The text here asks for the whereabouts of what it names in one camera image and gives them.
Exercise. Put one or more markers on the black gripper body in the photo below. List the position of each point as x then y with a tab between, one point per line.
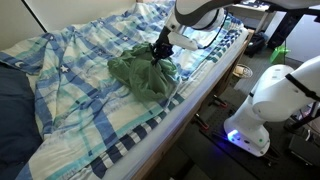
164	41

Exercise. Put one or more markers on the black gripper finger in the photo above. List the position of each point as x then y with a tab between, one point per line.
155	58
165	56

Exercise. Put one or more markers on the green cloth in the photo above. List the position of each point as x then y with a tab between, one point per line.
146	76

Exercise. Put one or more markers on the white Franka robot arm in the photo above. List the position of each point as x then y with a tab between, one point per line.
266	100

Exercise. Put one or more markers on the red black clamp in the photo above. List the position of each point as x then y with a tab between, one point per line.
201	122
219	101

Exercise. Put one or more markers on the white mattress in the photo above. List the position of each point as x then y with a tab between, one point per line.
160	136

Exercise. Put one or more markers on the blue plaid duvet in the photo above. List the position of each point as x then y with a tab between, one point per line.
83	100

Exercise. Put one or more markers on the white desk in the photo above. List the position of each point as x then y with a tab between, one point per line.
250	11

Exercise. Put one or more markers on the black bag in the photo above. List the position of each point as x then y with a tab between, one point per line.
256	43

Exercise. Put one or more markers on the bright green bag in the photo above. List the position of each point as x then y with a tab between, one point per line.
278	55

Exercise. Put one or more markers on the black tripod stand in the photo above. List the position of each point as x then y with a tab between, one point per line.
301	120

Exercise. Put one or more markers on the dark blue pillow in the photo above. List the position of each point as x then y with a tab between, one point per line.
15	126

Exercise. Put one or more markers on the black floor box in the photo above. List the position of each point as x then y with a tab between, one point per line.
305	150

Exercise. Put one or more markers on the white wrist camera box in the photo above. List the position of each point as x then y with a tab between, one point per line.
183	40

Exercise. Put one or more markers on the wooden bed frame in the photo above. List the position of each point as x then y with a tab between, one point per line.
148	168

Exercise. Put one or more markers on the black metal frame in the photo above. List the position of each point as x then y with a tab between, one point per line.
283	26

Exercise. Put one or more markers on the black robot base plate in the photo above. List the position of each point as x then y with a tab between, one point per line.
233	156

